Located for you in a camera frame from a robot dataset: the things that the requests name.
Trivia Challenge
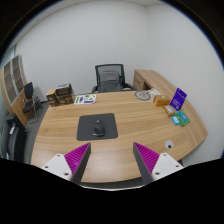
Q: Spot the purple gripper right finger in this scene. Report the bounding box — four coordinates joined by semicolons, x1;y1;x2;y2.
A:
133;142;183;185

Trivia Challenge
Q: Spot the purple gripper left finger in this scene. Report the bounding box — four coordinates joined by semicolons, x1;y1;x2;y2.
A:
42;142;91;185

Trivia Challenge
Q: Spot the black computer mouse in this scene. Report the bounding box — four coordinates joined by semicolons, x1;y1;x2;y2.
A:
92;120;105;137

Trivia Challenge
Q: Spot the dark grey mouse pad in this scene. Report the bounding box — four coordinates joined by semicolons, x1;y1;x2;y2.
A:
77;113;118;141

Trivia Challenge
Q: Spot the wooden office desk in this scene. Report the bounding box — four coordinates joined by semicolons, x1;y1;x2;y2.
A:
31;91;208;183

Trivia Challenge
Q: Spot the blue small packet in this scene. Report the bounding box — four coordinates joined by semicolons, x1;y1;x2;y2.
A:
172;116;179;125

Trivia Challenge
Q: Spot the green packet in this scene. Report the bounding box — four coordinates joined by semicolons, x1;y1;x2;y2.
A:
175;110;190;127

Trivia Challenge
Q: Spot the small yellow box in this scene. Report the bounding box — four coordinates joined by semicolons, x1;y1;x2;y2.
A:
164;105;175;116

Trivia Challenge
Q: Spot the orange cardboard box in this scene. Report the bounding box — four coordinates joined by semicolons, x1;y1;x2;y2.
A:
153;95;171;107

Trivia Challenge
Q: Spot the white green leaflet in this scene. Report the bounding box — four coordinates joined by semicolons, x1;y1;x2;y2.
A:
74;94;96;105

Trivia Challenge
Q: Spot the round grey coaster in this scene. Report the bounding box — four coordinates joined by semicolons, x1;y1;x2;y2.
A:
134;91;150;101

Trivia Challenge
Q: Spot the large brown box stack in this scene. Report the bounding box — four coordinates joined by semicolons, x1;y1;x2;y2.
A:
56;83;74;105

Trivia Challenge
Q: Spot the purple standing card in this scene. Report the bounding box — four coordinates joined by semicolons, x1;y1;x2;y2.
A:
170;88;187;111

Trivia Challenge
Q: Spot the black visitor chair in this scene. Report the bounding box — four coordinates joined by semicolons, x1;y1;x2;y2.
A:
22;82;43;124

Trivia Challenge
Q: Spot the wooden side cabinet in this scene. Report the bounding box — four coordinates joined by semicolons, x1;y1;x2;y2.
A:
133;69;166;93

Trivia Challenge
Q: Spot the grey mesh office chair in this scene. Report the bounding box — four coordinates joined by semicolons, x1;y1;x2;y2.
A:
92;64;135;93

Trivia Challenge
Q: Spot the wooden bookshelf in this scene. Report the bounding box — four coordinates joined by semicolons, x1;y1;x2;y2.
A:
0;55;31;126

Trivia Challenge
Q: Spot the white desk cable grommet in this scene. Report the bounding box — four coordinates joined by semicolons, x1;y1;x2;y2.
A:
165;140;174;149

